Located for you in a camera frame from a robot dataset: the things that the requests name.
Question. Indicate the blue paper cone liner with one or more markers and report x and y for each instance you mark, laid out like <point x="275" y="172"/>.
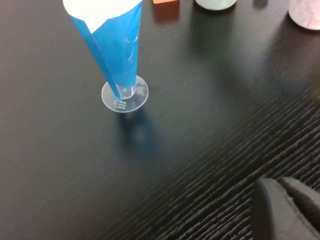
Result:
<point x="115" y="50"/>

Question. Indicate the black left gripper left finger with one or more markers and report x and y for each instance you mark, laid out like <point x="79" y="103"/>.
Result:
<point x="272" y="217"/>

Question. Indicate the green plastic cup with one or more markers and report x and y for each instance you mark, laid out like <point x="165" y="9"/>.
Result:
<point x="215" y="4"/>

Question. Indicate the orange foam block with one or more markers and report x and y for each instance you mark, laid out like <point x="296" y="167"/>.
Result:
<point x="166" y="2"/>

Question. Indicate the blue paper cone cup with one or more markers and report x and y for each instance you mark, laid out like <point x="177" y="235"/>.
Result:
<point x="140" y="96"/>

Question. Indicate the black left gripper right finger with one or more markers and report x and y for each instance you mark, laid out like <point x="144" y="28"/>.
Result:
<point x="308" y="205"/>

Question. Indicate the pink plastic cup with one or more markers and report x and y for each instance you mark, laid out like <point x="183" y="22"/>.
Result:
<point x="306" y="13"/>

